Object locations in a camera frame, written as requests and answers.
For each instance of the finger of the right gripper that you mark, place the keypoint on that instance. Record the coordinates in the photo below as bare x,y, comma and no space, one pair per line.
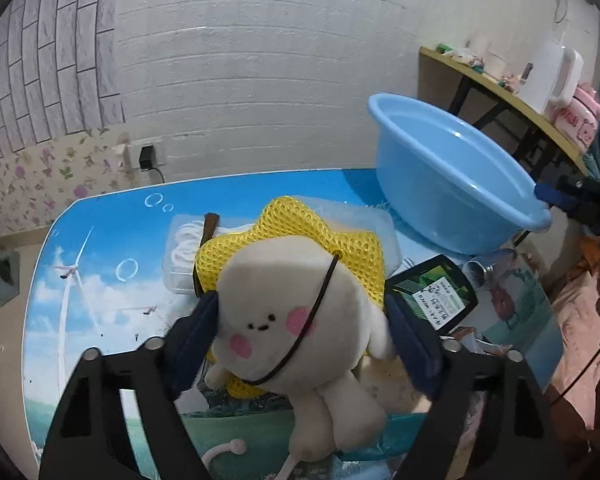
568,193

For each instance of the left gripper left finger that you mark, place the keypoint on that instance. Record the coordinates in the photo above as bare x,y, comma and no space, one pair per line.
88,438

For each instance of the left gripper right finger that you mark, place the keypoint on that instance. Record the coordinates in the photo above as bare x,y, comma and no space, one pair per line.
515,437

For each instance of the white plush toy yellow hat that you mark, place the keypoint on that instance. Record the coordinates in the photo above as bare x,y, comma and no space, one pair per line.
300,305

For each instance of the teal foil snack packet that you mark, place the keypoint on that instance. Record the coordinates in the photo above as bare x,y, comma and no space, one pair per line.
396,440

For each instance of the yellow side table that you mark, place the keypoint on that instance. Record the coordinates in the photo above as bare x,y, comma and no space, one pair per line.
504,100

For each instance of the pink cartoon lunch jar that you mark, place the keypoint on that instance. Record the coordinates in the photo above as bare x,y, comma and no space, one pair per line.
580,120

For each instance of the blue plastic basin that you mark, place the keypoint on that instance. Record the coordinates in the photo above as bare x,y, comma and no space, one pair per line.
450,182

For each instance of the small clear glass jar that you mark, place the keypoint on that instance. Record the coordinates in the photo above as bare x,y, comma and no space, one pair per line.
485,269

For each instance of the white electric kettle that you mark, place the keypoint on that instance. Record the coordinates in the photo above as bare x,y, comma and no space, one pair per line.
553,78

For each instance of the white paper cup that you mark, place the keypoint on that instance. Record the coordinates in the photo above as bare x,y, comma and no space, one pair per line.
494,66

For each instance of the beige plush toy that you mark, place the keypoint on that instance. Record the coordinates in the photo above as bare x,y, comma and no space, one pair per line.
391,387

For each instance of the black green cologne bottle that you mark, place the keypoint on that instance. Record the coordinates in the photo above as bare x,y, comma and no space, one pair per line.
437,291

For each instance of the grey dustpan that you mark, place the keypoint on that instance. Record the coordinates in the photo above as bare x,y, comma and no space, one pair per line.
9,277

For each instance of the clear box wooden toothpicks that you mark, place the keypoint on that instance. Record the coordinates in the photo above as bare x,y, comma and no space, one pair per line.
348,218

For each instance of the clear box white cotton swabs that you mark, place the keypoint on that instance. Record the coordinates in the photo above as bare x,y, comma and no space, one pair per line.
182,242

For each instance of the black wall plug charger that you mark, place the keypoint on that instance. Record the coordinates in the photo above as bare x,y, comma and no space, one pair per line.
147,158

